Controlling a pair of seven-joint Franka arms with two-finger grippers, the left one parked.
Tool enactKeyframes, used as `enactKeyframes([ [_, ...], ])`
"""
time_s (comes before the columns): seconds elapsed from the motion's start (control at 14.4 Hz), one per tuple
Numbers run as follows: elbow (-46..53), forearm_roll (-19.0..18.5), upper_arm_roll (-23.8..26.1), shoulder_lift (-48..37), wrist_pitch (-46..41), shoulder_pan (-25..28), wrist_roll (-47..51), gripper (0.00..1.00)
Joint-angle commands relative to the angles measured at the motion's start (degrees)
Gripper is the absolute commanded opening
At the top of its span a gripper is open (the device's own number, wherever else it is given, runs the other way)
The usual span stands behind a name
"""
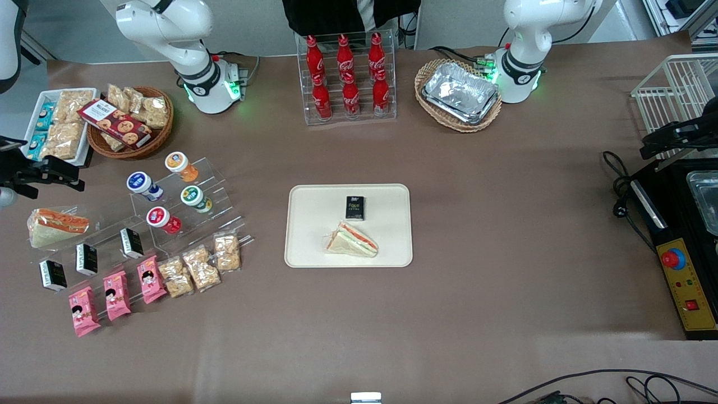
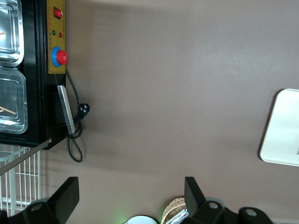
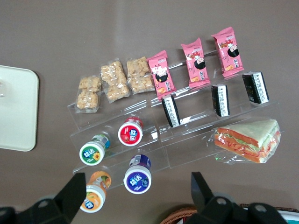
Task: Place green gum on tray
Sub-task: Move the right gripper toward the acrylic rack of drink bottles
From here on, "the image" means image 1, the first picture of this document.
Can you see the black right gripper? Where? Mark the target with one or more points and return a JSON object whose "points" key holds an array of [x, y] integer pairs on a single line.
{"points": [[17, 168]]}

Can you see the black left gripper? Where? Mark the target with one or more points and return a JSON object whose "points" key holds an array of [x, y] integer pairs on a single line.
{"points": [[689, 133]]}

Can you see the green gum bottle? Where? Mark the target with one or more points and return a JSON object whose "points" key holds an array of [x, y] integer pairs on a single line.
{"points": [[193, 197]]}

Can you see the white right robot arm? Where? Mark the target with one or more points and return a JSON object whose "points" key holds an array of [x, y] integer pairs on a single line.
{"points": [[168, 22]]}

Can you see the white rectangular snack tray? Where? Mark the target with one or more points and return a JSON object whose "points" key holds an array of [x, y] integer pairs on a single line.
{"points": [[84, 140]]}

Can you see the shiny metal tray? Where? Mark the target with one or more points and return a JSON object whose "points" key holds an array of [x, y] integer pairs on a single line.
{"points": [[707, 202]]}

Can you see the blue cap gum bottle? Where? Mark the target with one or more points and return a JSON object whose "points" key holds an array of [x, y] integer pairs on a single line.
{"points": [[140, 183]]}

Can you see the red gum bottle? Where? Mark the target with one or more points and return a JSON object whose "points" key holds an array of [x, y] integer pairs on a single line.
{"points": [[160, 217]]}

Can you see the orange gum bottle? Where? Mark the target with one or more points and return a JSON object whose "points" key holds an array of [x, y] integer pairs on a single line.
{"points": [[178, 164]]}

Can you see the cream plastic serving tray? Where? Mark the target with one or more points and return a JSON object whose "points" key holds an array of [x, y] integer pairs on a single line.
{"points": [[314, 224]]}

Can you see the teal snack packet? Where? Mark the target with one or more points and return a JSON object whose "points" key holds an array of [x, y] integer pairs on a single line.
{"points": [[45, 116], [37, 146]]}

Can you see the wrapped triangle sandwich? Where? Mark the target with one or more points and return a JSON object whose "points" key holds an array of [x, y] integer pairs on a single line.
{"points": [[352, 241], [56, 227]]}

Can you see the red cookie box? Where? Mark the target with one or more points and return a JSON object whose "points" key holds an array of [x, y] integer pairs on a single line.
{"points": [[115, 123]]}

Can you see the black sealing machine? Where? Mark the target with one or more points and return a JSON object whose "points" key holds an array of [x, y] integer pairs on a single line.
{"points": [[679, 224]]}

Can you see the clear acrylic low stand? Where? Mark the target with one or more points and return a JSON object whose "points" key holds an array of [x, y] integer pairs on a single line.
{"points": [[106, 247]]}

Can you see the black and white small box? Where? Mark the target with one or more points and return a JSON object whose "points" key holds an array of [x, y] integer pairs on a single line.
{"points": [[132, 243], [87, 258], [53, 275]]}

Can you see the brown wicker basket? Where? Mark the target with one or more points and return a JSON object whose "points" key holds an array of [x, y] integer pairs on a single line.
{"points": [[160, 137]]}

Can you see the red emergency stop button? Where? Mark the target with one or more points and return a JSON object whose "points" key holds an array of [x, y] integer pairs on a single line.
{"points": [[673, 258]]}

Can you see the pink snack packet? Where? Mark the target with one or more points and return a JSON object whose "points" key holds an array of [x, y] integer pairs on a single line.
{"points": [[84, 311], [116, 295], [151, 279]]}

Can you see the yellow control panel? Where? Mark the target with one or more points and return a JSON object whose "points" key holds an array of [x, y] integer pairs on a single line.
{"points": [[693, 289]]}

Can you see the clear acrylic stepped stand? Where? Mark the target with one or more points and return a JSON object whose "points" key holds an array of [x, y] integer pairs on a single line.
{"points": [[216, 193]]}

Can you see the stacked aluminium foil trays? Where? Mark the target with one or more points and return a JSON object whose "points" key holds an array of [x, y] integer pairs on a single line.
{"points": [[460, 92]]}

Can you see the light wicker basket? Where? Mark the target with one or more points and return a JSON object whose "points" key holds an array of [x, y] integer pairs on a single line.
{"points": [[432, 109]]}

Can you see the red cola bottle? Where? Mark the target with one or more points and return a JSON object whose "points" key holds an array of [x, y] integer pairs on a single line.
{"points": [[351, 99], [381, 95], [376, 55], [345, 56], [321, 101], [314, 59]]}

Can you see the black small box green print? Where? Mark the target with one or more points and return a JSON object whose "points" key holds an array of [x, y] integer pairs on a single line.
{"points": [[355, 207]]}

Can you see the clear acrylic bottle rack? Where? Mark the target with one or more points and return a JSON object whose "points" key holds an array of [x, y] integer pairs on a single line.
{"points": [[362, 119]]}

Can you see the small white device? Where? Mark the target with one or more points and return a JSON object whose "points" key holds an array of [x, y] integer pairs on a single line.
{"points": [[366, 398]]}

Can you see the aluminium frame shelf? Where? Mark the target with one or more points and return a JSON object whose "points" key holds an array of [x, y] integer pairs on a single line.
{"points": [[681, 14]]}

